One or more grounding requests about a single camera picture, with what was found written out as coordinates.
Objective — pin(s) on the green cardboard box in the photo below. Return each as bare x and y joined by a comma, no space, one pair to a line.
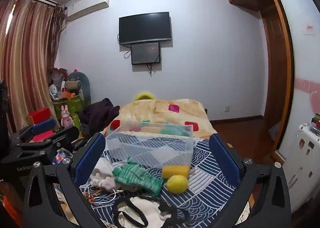
73,104

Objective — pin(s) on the green knitted glove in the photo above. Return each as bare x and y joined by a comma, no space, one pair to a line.
135,175

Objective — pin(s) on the pile of assorted toys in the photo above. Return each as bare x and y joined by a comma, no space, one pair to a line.
58,82

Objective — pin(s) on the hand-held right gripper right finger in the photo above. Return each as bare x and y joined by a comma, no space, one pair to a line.
225,161

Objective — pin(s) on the dark clothing heap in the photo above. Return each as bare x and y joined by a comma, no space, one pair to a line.
97,115

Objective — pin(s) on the white air conditioner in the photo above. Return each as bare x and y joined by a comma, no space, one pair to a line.
87,5

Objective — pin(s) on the pink rabbit toy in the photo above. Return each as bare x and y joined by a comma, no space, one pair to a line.
66,118

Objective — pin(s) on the red box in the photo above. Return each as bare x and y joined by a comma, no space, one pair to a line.
38,116

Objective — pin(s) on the orange printed blanket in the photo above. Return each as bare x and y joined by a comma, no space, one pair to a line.
155,110

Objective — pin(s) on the clear plastic storage box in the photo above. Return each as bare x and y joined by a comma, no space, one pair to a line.
150,153

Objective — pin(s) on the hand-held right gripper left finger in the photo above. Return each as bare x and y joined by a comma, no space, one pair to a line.
88,159

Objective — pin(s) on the yellow round object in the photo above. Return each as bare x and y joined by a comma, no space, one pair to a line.
145,96

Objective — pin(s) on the grey-green plush bolster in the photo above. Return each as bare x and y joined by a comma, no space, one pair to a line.
83,85

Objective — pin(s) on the small black wall monitor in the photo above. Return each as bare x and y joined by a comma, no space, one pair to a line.
145,53

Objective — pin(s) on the pink heart decoration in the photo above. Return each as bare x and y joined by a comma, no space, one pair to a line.
315,103

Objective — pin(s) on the striped brown curtain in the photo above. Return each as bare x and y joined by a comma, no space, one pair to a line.
25,55

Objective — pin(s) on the yellow soft ball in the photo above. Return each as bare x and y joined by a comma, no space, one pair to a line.
177,184

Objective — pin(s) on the white crumpled cloth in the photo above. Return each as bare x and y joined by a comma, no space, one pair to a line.
102,171

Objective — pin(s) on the white wall switch plate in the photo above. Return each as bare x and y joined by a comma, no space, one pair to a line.
309,29

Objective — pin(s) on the black wall television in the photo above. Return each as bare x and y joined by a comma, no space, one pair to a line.
145,27

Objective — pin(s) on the white cabinet with stickers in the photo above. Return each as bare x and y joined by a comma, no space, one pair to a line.
300,168

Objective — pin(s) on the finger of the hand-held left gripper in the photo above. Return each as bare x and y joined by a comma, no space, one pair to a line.
43,126
62,136

